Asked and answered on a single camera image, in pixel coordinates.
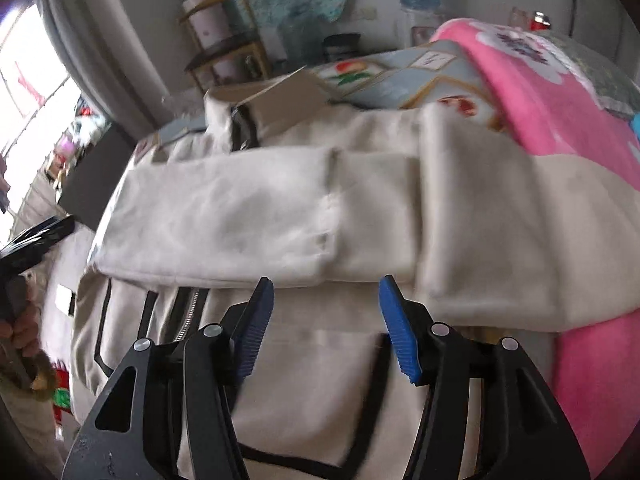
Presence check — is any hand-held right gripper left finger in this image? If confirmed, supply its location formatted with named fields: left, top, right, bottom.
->
left=62, top=276, right=276, bottom=480

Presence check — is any wooden chair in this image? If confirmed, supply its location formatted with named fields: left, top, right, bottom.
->
left=179, top=0, right=273, bottom=93

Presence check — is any grey patterned quilt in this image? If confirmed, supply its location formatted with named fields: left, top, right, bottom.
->
left=545, top=30, right=640, bottom=116

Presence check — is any dark cabinet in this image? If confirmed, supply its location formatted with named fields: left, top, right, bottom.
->
left=57, top=122, right=136, bottom=231

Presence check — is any person's left forearm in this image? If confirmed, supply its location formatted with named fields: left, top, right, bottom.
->
left=0, top=355, right=63, bottom=466

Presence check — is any blue patterned bed sheet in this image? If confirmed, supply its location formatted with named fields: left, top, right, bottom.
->
left=135, top=47, right=506, bottom=161

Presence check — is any white cylindrical box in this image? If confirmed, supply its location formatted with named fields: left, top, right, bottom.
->
left=181, top=0, right=233, bottom=48

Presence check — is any person's left hand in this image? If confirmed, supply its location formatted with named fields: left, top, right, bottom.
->
left=0, top=302, right=46, bottom=363

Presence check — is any cream zip jacket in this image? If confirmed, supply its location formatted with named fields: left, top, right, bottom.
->
left=70, top=72, right=640, bottom=480

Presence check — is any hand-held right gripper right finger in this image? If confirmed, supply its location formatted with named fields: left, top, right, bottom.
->
left=378, top=275, right=591, bottom=480

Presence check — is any pink fleece blanket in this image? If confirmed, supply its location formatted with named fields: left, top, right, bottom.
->
left=430, top=17, right=640, bottom=480

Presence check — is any window with metal railing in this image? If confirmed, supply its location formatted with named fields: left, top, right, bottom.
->
left=0, top=2, right=108, bottom=241

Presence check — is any grey curtain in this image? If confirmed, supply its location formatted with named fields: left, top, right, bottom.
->
left=37, top=0, right=171, bottom=131

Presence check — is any dark round container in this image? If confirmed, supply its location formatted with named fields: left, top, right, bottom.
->
left=322, top=33, right=362, bottom=63

